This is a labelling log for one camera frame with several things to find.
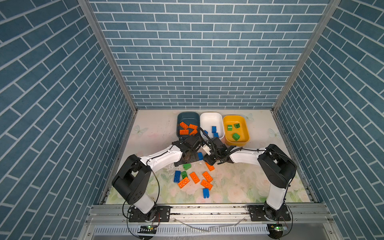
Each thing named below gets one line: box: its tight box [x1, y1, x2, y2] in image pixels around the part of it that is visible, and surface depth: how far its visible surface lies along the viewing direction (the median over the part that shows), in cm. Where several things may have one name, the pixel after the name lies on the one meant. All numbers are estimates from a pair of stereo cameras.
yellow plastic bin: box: [223, 115, 250, 147], surface depth 107 cm
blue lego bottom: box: [203, 188, 210, 199], surface depth 80 cm
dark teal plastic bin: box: [176, 111, 200, 139], surface depth 110 cm
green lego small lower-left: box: [181, 171, 188, 179], surface depth 88 cm
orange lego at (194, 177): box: [190, 171, 200, 184], surface depth 88 cm
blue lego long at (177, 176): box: [173, 170, 181, 183], surface depth 87 cm
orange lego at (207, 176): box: [202, 171, 214, 183], surface depth 88 cm
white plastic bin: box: [200, 112, 225, 139], surface depth 112 cm
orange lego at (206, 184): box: [200, 179, 213, 191], surface depth 85 cm
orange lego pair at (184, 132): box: [179, 129, 189, 135], surface depth 107 cm
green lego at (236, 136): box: [232, 133, 240, 141], surface depth 104 cm
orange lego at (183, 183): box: [177, 177, 190, 189], surface depth 84 cm
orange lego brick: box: [179, 121, 189, 129], surface depth 110 cm
